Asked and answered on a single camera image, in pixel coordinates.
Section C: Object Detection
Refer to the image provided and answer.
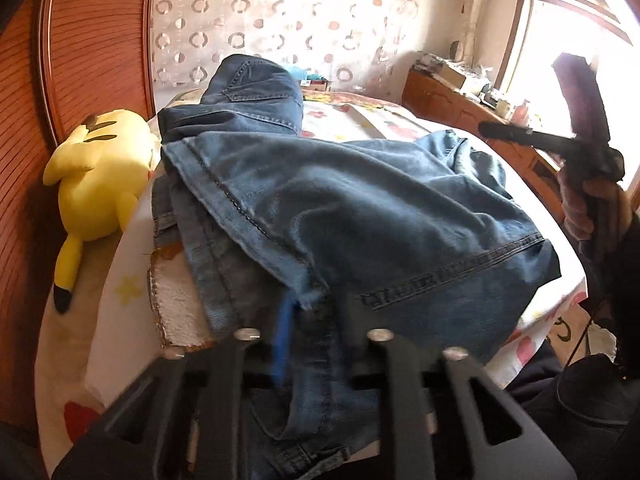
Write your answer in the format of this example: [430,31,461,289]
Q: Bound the brown cardboard box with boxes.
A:
[440,65,481,93]

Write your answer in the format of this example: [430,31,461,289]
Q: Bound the person's right hand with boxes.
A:
[557,170,633,256]

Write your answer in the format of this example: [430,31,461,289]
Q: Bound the person's dark clothing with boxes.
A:
[505,230,640,480]

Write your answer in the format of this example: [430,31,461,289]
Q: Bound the yellow plush toy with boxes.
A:
[42,109,156,315]

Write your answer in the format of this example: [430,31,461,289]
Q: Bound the white star print bed sheet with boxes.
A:
[37,160,211,471]

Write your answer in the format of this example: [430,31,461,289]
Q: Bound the blue denim pants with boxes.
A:
[150,55,563,480]

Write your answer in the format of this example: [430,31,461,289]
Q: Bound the thin black cable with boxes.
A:
[565,300,601,367]

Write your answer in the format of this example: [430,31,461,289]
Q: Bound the wooden headboard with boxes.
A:
[0,0,158,376]

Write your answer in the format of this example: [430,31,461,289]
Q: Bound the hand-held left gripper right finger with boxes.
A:
[345,305,578,480]

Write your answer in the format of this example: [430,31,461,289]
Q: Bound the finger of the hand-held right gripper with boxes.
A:
[479,121,608,161]

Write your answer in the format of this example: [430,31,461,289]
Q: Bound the circle patterned wall curtain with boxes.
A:
[145,0,466,98]

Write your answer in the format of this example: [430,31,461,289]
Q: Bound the long wooden counter cabinet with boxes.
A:
[402,67,566,201]

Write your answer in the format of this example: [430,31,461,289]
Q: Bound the tied window curtain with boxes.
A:
[457,0,496,66]

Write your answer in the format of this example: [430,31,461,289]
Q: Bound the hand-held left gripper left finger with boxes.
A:
[52,297,298,480]

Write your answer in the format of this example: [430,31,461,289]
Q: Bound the cardboard box with blue contents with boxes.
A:
[299,67,332,92]

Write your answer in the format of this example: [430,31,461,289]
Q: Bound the wooden framed window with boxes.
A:
[495,0,640,126]

